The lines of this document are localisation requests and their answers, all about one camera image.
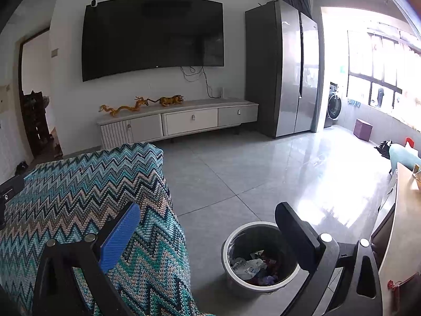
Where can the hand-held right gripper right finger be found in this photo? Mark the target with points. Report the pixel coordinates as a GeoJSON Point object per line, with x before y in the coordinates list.
{"type": "Point", "coordinates": [296, 233]}

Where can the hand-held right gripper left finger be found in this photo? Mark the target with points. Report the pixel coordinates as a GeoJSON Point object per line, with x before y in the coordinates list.
{"type": "Point", "coordinates": [120, 233]}

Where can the round grey trash bin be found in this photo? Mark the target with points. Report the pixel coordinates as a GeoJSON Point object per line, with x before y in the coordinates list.
{"type": "Point", "coordinates": [236, 284]}

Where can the dark shoes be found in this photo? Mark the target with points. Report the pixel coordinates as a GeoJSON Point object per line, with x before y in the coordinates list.
{"type": "Point", "coordinates": [22, 168]}

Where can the zigzag knitted blanket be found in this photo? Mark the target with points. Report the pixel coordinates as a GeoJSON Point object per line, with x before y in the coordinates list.
{"type": "Point", "coordinates": [82, 184]}

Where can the brown shoes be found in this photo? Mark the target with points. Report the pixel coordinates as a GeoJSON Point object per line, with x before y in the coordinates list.
{"type": "Point", "coordinates": [57, 150]}

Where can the dark shoe rack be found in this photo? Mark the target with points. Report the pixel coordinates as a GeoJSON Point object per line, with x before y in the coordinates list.
{"type": "Point", "coordinates": [34, 121]}

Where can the wooden side table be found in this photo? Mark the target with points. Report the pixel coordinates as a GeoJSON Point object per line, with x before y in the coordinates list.
{"type": "Point", "coordinates": [403, 223]}

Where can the black floor bag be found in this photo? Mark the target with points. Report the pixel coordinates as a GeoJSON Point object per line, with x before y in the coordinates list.
{"type": "Point", "coordinates": [383, 148]}

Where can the purple stool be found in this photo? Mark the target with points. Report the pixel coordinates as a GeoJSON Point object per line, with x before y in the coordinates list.
{"type": "Point", "coordinates": [362, 130]}

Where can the golden dragon figurine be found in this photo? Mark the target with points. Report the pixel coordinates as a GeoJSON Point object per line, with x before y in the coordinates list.
{"type": "Point", "coordinates": [125, 108]}

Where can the teal chair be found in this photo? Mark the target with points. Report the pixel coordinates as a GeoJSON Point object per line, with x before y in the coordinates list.
{"type": "Point", "coordinates": [403, 156]}

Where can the grey washing machine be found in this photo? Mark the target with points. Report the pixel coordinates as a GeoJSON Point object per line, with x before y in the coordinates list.
{"type": "Point", "coordinates": [334, 107]}

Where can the white television cabinet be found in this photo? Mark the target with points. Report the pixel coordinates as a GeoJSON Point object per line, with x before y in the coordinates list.
{"type": "Point", "coordinates": [190, 120]}

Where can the golden tiger figurine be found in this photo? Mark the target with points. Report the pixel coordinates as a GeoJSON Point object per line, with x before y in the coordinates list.
{"type": "Point", "coordinates": [169, 100]}

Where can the grey steel fridge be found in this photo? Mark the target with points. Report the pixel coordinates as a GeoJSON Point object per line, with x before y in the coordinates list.
{"type": "Point", "coordinates": [289, 72]}

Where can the balcony window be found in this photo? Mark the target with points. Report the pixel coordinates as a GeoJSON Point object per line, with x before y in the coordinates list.
{"type": "Point", "coordinates": [378, 65]}

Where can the grey curtain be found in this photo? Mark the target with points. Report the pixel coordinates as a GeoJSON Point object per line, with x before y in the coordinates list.
{"type": "Point", "coordinates": [297, 3]}

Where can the black wall television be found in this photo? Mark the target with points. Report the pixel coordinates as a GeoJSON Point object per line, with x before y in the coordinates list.
{"type": "Point", "coordinates": [151, 36]}

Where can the small white camera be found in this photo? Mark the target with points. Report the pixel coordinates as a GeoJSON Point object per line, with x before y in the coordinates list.
{"type": "Point", "coordinates": [93, 3]}

